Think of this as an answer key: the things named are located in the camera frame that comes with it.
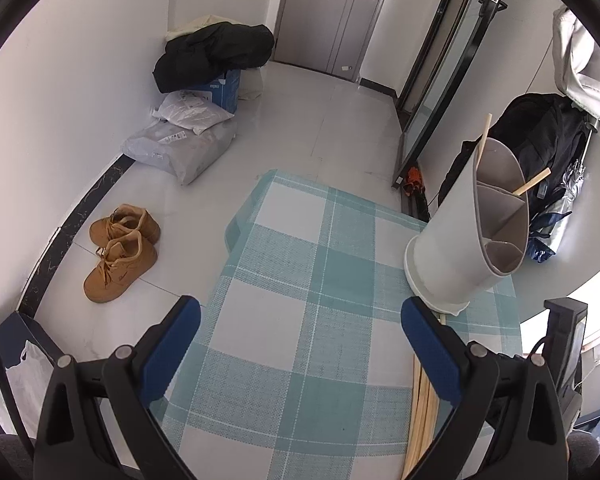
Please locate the wooden chopstick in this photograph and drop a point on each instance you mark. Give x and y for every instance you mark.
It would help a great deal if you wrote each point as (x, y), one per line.
(486, 127)
(532, 182)

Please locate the white plastic bag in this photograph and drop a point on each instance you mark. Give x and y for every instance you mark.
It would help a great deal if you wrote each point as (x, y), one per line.
(20, 390)

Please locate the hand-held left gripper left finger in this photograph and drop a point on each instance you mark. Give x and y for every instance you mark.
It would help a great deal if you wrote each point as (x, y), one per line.
(177, 345)

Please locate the black backpack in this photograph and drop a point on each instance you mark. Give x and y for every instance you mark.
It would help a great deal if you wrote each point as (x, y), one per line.
(540, 145)

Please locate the small white parcel bag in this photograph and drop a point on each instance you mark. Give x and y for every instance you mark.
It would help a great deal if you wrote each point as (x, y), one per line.
(192, 112)

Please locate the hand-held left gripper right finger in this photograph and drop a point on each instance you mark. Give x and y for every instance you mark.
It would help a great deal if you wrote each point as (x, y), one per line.
(430, 355)

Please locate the tan suede shoe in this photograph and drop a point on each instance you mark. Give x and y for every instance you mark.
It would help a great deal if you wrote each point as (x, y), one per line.
(120, 270)
(125, 225)

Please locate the white utensil holder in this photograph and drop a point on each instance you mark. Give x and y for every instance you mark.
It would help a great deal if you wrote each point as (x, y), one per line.
(450, 240)

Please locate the blue cardboard box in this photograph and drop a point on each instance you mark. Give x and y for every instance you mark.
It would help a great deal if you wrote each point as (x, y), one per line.
(227, 90)

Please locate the teal checked placemat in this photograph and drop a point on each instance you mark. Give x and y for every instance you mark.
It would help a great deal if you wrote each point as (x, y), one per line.
(305, 310)

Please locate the cream cloth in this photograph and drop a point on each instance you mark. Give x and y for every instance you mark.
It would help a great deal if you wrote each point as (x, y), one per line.
(195, 27)

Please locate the grey entrance door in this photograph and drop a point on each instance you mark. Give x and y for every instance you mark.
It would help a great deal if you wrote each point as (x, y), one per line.
(335, 10)

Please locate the silver folding umbrella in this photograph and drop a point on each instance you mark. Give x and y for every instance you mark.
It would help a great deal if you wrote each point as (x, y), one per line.
(565, 195)

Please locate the orange tool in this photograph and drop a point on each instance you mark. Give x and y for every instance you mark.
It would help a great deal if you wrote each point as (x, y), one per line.
(412, 180)

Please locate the bundle of wooden chopsticks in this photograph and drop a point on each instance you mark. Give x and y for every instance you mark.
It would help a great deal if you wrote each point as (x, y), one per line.
(417, 425)

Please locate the white shoulder bag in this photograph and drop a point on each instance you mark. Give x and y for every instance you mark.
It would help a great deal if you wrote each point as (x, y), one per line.
(580, 60)

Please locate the black framed glass door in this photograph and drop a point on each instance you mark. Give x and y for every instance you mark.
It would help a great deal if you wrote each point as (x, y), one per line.
(445, 60)

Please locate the dark blue box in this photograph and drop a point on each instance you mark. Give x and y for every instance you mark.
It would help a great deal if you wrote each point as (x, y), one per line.
(15, 330)

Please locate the large grey parcel bag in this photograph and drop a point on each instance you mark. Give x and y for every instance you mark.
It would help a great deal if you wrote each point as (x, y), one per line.
(180, 147)

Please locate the black electronic device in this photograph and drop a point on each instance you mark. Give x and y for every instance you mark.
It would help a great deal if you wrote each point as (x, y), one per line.
(565, 350)

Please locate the black jacket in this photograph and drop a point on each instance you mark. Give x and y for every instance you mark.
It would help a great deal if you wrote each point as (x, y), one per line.
(215, 55)

